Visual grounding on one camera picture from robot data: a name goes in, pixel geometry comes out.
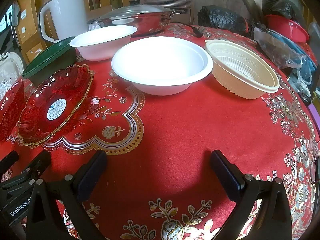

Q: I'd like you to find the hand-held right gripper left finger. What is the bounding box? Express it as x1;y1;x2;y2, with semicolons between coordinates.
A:
26;150;108;240

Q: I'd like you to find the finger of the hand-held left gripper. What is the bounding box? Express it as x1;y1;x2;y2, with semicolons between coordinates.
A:
24;150;52;183
0;151;19;174

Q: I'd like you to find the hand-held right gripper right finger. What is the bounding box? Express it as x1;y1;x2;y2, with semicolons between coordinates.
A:
209;150;293;240

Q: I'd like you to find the red glass plate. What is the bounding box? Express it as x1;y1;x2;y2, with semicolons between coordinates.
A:
18;64;94;146
0;77;25;142

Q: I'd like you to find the beige ribbed plastic bowl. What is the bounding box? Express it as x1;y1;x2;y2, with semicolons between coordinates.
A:
204;39;280;99

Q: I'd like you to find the dark green plastic bowl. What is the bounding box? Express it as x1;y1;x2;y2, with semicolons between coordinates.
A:
22;37;77;85

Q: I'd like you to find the white disposable bowl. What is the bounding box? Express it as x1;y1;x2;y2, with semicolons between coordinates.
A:
69;25;138;61
111;36;213;96

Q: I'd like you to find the red floral tablecloth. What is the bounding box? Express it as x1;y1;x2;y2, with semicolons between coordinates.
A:
0;22;320;240

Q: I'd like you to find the purple box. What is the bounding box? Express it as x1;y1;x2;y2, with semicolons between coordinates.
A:
307;104;320;130

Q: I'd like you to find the clear plastic bag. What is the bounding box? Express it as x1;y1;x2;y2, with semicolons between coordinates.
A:
254;27;307;69

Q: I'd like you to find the white electric kettle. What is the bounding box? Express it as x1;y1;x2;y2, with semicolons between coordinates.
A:
39;0;88;44

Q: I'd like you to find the black plastic bag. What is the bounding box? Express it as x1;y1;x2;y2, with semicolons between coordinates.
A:
262;0;298;20
197;5;250;34

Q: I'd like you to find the red plastic basin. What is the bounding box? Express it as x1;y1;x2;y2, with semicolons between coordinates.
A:
264;14;310;43

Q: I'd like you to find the stainless steel pot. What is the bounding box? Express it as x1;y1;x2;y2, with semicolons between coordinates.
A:
88;9;185;37

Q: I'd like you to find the glass pot lid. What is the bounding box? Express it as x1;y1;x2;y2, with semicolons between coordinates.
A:
96;0;175;21

